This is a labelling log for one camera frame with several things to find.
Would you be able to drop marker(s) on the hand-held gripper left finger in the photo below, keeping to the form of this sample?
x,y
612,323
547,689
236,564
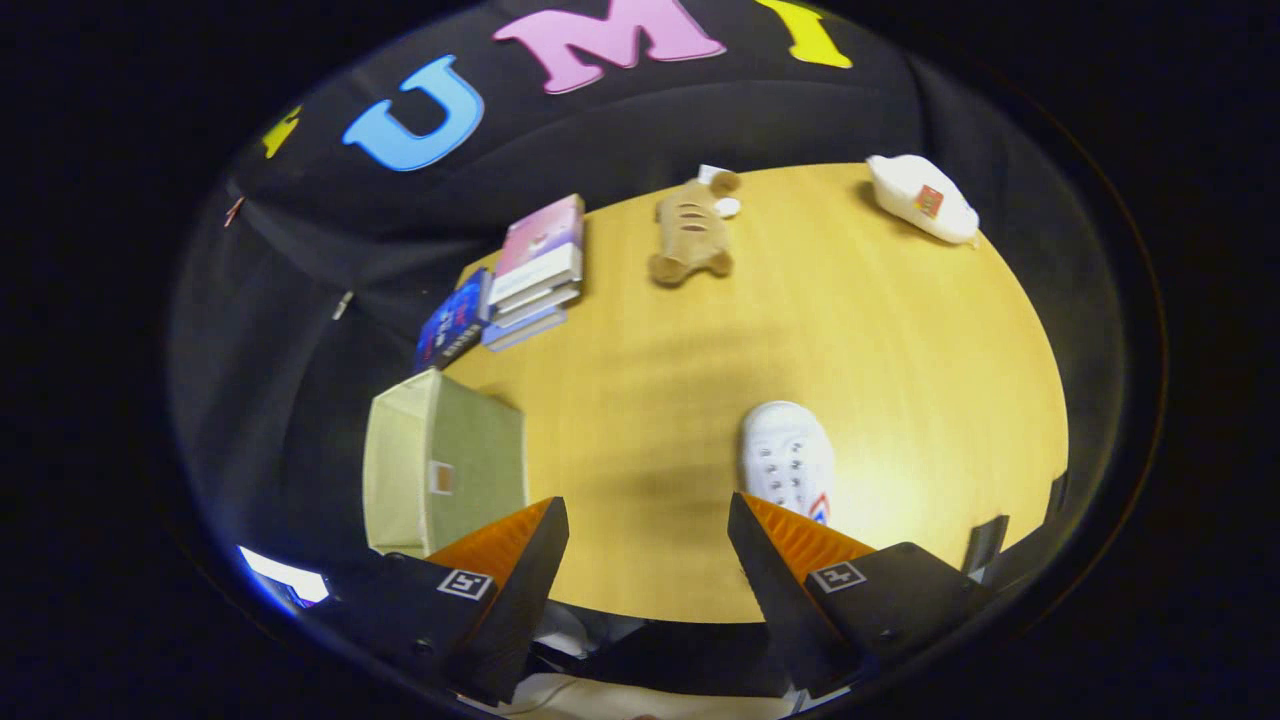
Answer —
x,y
520,610

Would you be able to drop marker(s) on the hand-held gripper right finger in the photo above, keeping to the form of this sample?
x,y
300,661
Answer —
x,y
775,600

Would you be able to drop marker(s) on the white shoe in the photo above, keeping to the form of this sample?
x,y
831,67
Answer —
x,y
785,455

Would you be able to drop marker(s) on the green fabric storage box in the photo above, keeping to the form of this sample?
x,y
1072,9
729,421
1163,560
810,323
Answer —
x,y
470,460

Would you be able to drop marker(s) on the grey book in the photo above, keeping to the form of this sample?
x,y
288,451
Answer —
x,y
535,300

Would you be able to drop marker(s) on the silver clip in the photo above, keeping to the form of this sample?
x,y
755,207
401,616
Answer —
x,y
342,305

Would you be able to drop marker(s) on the brown plush toy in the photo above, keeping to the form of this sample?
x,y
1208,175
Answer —
x,y
690,235

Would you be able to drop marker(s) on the pink book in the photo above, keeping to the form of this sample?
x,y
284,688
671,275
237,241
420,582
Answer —
x,y
540,232

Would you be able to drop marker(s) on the white pouch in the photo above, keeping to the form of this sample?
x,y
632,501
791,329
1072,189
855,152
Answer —
x,y
915,195

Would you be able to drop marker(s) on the pink clothespin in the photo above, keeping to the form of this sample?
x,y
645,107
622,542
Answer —
x,y
235,210

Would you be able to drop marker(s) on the black backdrop cloth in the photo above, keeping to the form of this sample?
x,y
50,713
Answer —
x,y
700,110

